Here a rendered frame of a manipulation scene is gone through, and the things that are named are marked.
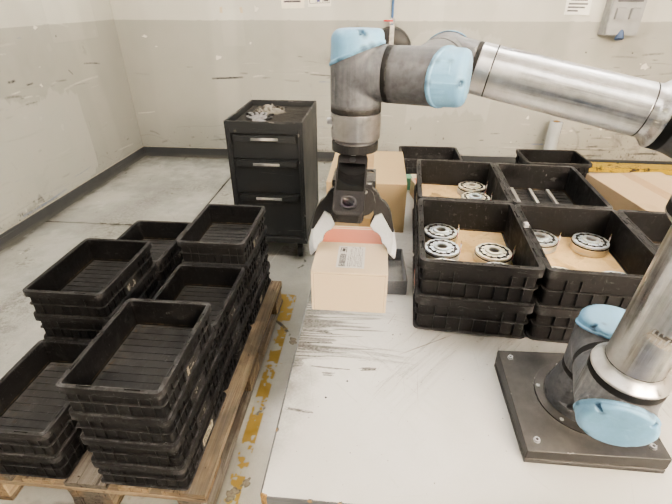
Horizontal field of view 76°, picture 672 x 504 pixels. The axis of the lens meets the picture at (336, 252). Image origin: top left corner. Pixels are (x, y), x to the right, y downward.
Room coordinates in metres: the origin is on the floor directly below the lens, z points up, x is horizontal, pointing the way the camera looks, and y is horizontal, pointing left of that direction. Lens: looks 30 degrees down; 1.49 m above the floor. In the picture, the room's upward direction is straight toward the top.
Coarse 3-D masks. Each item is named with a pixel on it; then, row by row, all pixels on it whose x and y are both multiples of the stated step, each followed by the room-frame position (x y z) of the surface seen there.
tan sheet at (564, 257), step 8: (560, 240) 1.19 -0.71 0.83; (568, 240) 1.19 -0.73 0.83; (560, 248) 1.14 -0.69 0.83; (568, 248) 1.14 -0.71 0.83; (552, 256) 1.09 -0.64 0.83; (560, 256) 1.09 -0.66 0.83; (568, 256) 1.09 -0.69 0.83; (576, 256) 1.09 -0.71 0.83; (584, 256) 1.09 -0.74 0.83; (608, 256) 1.09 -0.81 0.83; (552, 264) 1.05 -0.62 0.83; (560, 264) 1.05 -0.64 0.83; (568, 264) 1.05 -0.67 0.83; (576, 264) 1.05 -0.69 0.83; (584, 264) 1.05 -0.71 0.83; (592, 264) 1.05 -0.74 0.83; (600, 264) 1.05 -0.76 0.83; (608, 264) 1.05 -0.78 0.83; (616, 264) 1.05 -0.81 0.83; (624, 272) 1.01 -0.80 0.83
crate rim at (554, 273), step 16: (560, 208) 1.22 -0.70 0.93; (576, 208) 1.22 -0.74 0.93; (592, 208) 1.22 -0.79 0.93; (624, 224) 1.11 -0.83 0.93; (640, 240) 1.01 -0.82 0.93; (544, 256) 0.93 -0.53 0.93; (544, 272) 0.88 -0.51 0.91; (560, 272) 0.86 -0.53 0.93; (576, 272) 0.85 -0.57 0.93; (592, 272) 0.86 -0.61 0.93; (608, 272) 0.85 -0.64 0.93
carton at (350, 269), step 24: (336, 240) 0.66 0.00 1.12; (360, 240) 0.66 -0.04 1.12; (336, 264) 0.58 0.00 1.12; (360, 264) 0.58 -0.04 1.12; (384, 264) 0.58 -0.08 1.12; (312, 288) 0.56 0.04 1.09; (336, 288) 0.56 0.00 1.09; (360, 288) 0.56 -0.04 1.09; (384, 288) 0.55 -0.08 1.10; (384, 312) 0.55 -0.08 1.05
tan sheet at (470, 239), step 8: (464, 232) 1.25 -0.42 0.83; (472, 232) 1.25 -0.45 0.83; (480, 232) 1.25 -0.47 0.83; (488, 232) 1.25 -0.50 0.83; (456, 240) 1.19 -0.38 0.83; (464, 240) 1.19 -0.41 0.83; (472, 240) 1.19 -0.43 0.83; (480, 240) 1.19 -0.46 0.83; (488, 240) 1.19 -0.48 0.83; (496, 240) 1.19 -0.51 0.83; (464, 248) 1.14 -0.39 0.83; (472, 248) 1.14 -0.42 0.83; (464, 256) 1.09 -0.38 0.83; (472, 256) 1.09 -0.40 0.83; (512, 264) 1.05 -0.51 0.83
